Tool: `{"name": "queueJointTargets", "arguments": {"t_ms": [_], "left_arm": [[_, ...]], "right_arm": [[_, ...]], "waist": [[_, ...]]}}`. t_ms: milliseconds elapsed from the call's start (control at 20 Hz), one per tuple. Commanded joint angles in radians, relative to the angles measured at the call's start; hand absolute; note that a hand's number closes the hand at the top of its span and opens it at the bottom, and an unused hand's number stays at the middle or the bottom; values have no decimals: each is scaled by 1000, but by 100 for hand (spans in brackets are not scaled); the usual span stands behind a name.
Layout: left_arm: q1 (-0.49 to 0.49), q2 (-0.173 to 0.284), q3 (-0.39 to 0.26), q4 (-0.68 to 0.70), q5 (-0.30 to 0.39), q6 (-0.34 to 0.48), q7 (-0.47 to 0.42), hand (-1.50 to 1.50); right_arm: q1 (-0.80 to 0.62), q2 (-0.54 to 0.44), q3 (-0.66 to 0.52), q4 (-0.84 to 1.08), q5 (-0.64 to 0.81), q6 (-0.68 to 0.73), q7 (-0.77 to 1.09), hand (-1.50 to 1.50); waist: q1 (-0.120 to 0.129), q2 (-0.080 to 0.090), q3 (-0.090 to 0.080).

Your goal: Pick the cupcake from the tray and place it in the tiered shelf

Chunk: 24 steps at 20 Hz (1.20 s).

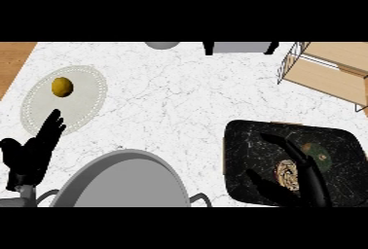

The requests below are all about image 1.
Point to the grey round object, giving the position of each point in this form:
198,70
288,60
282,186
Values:
161,44

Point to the pale oval placemat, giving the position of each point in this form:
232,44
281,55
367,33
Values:
71,103

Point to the cupcake with pale frosting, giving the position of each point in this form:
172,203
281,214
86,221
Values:
287,173

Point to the black marble tray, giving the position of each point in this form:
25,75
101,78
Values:
248,155

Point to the grey appliance with black legs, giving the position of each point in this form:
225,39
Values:
240,47

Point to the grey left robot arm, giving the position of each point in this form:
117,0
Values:
19,198

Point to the yellow lemon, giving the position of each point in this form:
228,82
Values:
62,87

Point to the green avocado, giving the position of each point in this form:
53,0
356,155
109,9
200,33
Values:
319,156

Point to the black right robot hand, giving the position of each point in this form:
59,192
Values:
306,175

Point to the large grey pot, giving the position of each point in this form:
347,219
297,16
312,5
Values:
124,184

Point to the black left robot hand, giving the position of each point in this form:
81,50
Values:
33,152

